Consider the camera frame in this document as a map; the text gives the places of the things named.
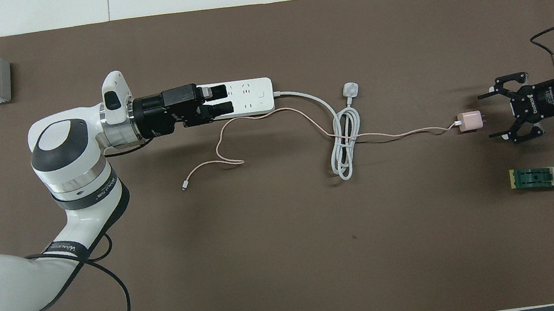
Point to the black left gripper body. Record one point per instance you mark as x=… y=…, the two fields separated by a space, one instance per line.
x=171 y=110

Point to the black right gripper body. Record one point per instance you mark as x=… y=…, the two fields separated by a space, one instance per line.
x=545 y=99

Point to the pink charger plug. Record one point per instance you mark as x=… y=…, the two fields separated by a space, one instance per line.
x=469 y=121

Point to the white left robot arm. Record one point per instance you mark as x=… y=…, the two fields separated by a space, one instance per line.
x=66 y=160

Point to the white power strip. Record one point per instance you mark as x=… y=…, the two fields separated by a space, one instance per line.
x=251 y=95

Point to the brown paper mat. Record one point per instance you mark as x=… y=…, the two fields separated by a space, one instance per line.
x=321 y=256

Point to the green knife switch yellow base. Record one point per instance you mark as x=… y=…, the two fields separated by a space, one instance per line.
x=539 y=179

